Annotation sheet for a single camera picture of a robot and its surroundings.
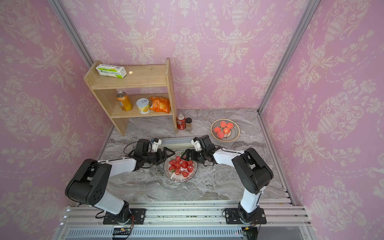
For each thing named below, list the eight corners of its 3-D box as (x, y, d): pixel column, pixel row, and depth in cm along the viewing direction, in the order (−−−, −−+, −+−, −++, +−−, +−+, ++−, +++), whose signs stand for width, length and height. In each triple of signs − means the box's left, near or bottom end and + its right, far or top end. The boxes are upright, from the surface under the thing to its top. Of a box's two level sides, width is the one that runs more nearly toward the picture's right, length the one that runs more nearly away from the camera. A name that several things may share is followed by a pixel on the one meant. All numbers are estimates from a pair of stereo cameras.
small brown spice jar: (186, 131, 111) (185, 122, 103) (186, 126, 114) (185, 117, 106) (192, 131, 111) (191, 122, 102) (192, 126, 114) (192, 117, 106)
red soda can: (178, 131, 111) (176, 120, 102) (178, 124, 115) (177, 113, 106) (186, 131, 111) (185, 120, 102) (186, 124, 115) (185, 113, 106)
